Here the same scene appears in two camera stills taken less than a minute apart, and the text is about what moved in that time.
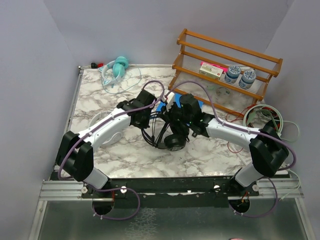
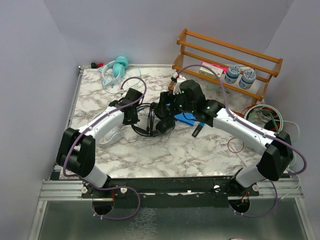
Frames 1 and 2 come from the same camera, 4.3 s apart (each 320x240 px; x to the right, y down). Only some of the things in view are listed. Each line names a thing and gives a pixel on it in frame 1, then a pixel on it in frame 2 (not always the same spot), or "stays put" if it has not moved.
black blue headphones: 173,142 to 156,126
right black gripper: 167,114 to 167,97
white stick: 244,162 stays put
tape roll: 222,91 stays put
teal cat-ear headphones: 113,71 stays put
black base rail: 170,193 stays put
